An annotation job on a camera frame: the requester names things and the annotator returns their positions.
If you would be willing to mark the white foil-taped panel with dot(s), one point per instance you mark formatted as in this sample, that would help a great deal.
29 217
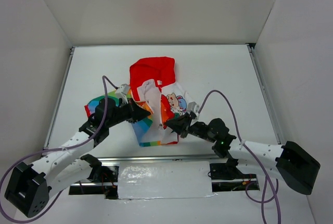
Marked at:
145 181

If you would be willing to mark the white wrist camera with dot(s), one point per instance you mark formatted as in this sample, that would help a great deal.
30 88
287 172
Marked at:
193 110
121 92

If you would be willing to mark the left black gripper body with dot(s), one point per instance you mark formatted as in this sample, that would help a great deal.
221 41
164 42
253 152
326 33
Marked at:
130 110

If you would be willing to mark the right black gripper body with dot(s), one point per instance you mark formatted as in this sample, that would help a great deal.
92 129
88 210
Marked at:
186 125

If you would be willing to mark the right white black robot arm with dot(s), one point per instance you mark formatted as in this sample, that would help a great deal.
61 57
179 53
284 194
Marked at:
289 162

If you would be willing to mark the rainbow hooded kids jacket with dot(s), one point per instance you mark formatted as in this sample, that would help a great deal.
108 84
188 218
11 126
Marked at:
153 86

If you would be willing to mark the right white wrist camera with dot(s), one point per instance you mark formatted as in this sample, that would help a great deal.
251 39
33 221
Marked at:
193 110

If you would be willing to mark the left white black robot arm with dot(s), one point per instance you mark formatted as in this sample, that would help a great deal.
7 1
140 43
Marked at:
31 186

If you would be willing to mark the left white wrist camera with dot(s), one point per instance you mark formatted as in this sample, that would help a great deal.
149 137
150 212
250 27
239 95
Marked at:
121 92

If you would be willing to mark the aluminium table frame rail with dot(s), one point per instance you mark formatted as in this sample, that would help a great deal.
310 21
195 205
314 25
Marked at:
265 92

